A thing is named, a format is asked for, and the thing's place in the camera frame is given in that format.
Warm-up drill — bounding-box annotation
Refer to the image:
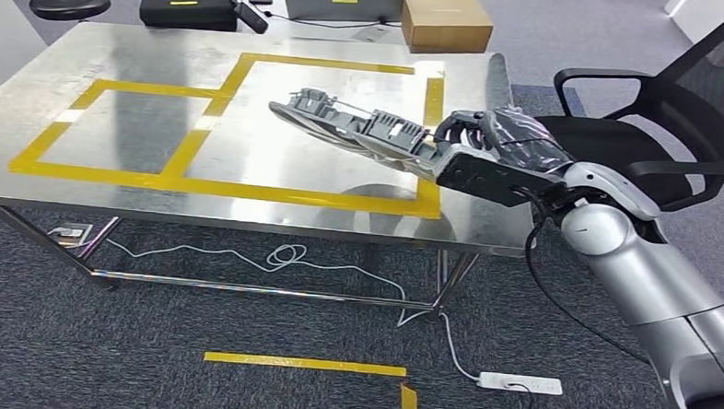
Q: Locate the brown cardboard box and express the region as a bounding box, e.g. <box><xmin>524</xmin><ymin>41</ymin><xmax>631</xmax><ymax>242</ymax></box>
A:
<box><xmin>399</xmin><ymin>0</ymin><xmax>496</xmax><ymax>57</ymax></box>

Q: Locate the white floor cable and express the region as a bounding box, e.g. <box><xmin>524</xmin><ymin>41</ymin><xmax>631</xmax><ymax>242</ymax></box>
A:
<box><xmin>40</xmin><ymin>222</ymin><xmax>489</xmax><ymax>384</ymax></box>

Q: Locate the grey case with yellow mark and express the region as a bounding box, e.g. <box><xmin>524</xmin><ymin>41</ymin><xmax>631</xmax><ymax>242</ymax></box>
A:
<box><xmin>280</xmin><ymin>0</ymin><xmax>408</xmax><ymax>26</ymax></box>

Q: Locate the yellow floor tape marking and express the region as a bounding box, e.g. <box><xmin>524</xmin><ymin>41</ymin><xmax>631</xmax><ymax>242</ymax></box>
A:
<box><xmin>201</xmin><ymin>351</ymin><xmax>422</xmax><ymax>409</ymax></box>

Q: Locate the black case with yellow mark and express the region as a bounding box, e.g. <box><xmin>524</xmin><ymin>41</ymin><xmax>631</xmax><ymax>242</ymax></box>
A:
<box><xmin>138</xmin><ymin>0</ymin><xmax>271</xmax><ymax>35</ymax></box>

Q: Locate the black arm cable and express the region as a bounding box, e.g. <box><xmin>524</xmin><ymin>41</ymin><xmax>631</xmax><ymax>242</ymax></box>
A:
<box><xmin>519</xmin><ymin>189</ymin><xmax>660</xmax><ymax>367</ymax></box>

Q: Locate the grey floor socket box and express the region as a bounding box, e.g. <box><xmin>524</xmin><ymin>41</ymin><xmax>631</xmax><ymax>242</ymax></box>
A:
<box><xmin>52</xmin><ymin>222</ymin><xmax>94</xmax><ymax>244</ymax></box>

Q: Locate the grey plastic wheel hubcap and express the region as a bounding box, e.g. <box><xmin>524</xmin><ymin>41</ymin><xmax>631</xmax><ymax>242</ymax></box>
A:
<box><xmin>264</xmin><ymin>85</ymin><xmax>447</xmax><ymax>183</ymax></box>

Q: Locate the black round stool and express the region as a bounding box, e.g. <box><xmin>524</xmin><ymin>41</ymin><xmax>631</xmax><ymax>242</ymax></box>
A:
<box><xmin>27</xmin><ymin>0</ymin><xmax>112</xmax><ymax>24</ymax></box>

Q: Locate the steel workbench table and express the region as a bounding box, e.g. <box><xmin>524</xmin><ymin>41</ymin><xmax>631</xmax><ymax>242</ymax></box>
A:
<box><xmin>0</xmin><ymin>18</ymin><xmax>544</xmax><ymax>315</ymax></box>

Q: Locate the white power strip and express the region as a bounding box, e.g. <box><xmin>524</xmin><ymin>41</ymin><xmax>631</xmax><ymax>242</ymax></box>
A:
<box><xmin>477</xmin><ymin>371</ymin><xmax>565</xmax><ymax>397</ymax></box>

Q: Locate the white cabinet panel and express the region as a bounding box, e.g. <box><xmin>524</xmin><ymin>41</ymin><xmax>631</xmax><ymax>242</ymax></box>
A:
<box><xmin>0</xmin><ymin>0</ymin><xmax>49</xmax><ymax>108</ymax></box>

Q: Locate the black office chair with armrests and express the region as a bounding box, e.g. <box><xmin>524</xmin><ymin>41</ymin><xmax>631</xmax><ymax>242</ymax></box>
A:
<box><xmin>530</xmin><ymin>0</ymin><xmax>724</xmax><ymax>215</ymax></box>

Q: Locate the white desk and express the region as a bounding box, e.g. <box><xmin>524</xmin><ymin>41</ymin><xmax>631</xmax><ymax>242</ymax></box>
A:
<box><xmin>186</xmin><ymin>0</ymin><xmax>446</xmax><ymax>48</ymax></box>

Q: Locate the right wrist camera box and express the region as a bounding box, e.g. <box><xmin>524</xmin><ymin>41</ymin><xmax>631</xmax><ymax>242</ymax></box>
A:
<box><xmin>433</xmin><ymin>141</ymin><xmax>570</xmax><ymax>212</ymax></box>

